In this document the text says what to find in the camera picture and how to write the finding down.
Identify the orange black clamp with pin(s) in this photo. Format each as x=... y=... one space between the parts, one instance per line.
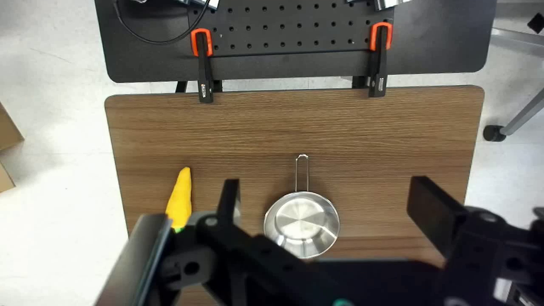
x=202 y=49
x=379 y=43

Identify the orange black clamp left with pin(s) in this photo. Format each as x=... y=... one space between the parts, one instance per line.
x=202 y=49

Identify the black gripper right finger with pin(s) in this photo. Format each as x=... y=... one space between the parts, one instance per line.
x=477 y=247

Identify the black perforated mounting board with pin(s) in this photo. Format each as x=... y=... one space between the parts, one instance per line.
x=144 y=40

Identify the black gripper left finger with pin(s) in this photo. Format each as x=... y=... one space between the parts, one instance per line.
x=246 y=271

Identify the small steel frying pan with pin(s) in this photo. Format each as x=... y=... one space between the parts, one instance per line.
x=302 y=222

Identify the orange black clamp right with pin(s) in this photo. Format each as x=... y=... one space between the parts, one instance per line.
x=379 y=43

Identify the yellow stuffed carrot toy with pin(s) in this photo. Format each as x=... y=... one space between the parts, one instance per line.
x=178 y=205

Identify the brown cardboard box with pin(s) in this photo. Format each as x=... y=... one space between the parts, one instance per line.
x=8 y=139

